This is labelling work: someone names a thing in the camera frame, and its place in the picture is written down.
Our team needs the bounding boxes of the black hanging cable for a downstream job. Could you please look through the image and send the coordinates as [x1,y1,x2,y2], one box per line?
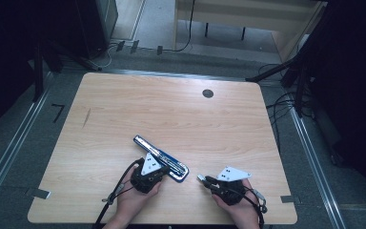
[162,0,197,53]

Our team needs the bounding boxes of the white floor cable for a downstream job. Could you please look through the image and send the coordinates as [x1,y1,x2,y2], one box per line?
[97,43,119,70]

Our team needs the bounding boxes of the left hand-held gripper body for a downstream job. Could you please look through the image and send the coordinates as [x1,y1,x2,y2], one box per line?
[130,152,171,195]

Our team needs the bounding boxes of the light wooden bench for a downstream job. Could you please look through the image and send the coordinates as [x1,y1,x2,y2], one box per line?
[172,0,329,64]

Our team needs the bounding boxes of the metal floor rail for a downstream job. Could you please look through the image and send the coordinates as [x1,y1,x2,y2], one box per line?
[60,67,289,84]
[0,72,54,221]
[286,104,348,229]

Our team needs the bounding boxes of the dark cabinet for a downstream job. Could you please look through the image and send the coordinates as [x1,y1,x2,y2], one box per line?
[75,0,119,60]

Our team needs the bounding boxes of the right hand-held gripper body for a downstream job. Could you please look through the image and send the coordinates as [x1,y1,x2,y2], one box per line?
[211,166,253,206]

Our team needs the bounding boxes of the person's left hand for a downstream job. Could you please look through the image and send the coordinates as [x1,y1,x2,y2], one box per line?
[115,173,164,221]

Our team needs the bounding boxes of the right hand-held gripper black cable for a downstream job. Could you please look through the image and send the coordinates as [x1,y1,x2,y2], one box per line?
[234,186,269,229]

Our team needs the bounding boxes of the left hand-held gripper black cable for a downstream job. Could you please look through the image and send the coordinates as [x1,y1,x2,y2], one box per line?
[92,157,146,229]

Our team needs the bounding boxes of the black floor cables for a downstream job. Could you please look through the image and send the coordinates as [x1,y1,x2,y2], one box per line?
[257,62,316,155]

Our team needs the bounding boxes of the black metal stand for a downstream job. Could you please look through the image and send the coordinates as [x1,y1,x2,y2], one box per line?
[31,37,103,103]
[245,18,323,118]

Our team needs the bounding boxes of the hand-held gripper black cable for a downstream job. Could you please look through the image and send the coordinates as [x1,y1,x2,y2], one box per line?
[234,186,269,229]
[92,157,146,229]

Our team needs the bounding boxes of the person's right hand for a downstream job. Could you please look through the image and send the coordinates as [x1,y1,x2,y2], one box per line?
[212,178,261,222]

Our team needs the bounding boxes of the blue stapler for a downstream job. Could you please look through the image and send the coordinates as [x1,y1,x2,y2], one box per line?
[132,135,191,184]

